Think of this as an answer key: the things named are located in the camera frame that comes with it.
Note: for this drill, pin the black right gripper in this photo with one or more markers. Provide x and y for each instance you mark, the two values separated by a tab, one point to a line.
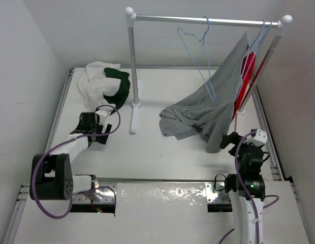
234	138

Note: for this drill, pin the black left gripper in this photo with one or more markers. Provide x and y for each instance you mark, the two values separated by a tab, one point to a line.
100	139

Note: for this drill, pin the white and green t-shirt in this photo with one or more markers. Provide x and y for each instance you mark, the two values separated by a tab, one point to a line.
105	85

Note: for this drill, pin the light blue wire hanger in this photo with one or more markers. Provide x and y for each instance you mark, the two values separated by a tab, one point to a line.
194	45

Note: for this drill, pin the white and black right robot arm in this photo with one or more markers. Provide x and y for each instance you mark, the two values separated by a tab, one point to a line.
246	188

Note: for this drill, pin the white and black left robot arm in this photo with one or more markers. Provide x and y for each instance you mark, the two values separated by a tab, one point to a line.
54	179

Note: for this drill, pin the grey t-shirt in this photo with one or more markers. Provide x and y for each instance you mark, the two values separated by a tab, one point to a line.
208	111

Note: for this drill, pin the red t-shirt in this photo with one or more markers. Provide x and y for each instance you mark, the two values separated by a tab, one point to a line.
241	93

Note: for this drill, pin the light blue hanger with red shirt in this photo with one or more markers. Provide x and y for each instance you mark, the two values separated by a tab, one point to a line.
249	62

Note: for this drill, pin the light blue hanger with grey shirt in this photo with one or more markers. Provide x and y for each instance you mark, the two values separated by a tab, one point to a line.
252	52

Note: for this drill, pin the white and silver clothes rack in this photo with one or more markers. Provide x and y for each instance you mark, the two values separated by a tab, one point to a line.
132	17

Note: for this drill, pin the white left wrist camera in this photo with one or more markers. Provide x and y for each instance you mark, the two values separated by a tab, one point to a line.
103	113

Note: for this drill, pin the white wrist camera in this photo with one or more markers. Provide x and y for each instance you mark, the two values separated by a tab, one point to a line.
103	113
259	139

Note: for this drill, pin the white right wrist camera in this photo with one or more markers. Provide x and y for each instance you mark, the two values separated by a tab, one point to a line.
259	139

